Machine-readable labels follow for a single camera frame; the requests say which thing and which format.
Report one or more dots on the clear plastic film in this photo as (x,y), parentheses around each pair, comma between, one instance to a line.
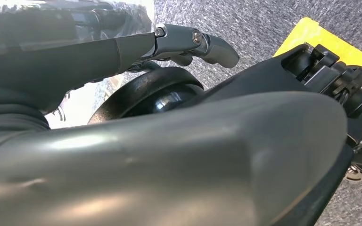
(59,20)

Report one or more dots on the yellow floor tape square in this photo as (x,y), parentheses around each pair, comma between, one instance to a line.
(340,43)

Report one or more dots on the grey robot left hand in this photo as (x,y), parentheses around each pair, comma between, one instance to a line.
(74,65)

